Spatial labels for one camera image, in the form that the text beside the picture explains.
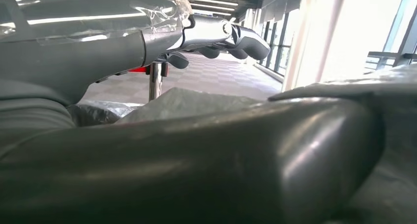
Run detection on grey parcel bag red lines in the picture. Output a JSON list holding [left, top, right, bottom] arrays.
[[116, 87, 261, 126]]

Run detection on large grey parcel black print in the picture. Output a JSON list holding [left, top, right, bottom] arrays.
[[268, 64, 417, 224]]

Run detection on grey parcel bag red print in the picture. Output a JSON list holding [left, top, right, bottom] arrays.
[[66, 100, 144, 127]]

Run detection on ceiling light strip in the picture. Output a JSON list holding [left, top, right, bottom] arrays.
[[189, 2, 236, 12], [192, 9, 233, 17], [184, 0, 239, 7]]

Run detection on chrome stanchion post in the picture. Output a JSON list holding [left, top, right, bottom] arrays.
[[148, 61, 170, 103]]

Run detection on dark window frame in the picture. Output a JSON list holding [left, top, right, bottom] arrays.
[[259, 0, 417, 77]]

